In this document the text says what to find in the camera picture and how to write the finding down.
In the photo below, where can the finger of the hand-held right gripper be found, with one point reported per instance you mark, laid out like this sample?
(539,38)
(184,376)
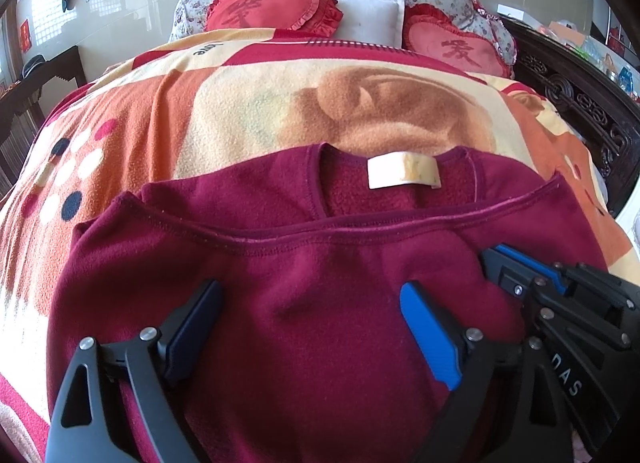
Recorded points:
(505,275)
(530,263)

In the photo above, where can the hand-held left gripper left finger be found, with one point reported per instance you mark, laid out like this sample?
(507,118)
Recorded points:
(195,328)

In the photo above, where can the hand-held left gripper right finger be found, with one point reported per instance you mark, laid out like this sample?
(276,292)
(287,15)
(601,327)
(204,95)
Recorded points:
(430,338)

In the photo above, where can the maroon fleece sweater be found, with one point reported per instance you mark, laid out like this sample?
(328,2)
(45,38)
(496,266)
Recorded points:
(325,293)

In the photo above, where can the dark carved wooden furniture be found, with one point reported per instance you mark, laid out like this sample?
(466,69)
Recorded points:
(575,93)

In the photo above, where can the red heart-shaped pillow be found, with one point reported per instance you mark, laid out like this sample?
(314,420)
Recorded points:
(455,45)
(265,8)

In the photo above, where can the orange cardboard box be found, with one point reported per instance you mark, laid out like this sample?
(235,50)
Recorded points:
(570,35)

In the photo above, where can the orange red printed blanket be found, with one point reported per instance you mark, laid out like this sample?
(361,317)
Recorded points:
(300,98)

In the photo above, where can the white flat box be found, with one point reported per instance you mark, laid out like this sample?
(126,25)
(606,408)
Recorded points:
(505,8)

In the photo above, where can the white square pillow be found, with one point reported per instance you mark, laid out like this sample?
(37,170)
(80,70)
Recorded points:
(370,18)

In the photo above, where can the dark wooden side table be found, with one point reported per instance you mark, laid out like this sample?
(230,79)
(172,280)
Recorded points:
(60,65)

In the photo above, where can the black cap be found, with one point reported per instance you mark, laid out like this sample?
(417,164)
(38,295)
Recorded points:
(35,65)

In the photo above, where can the window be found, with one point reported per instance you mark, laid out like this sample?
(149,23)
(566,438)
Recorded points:
(7,53)

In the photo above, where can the red wall sticker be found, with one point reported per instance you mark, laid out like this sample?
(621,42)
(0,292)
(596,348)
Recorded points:
(25,35)

